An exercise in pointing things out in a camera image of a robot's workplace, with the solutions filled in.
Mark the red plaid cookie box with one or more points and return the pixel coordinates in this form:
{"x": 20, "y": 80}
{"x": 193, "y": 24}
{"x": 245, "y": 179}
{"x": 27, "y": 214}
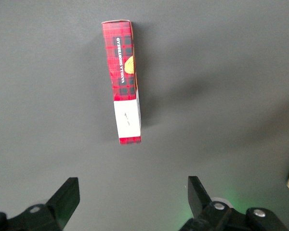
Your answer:
{"x": 125, "y": 115}

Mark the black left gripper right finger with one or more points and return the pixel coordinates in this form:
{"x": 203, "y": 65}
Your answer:
{"x": 200, "y": 204}

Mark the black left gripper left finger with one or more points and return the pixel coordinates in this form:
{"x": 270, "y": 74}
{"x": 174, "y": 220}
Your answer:
{"x": 62, "y": 202}

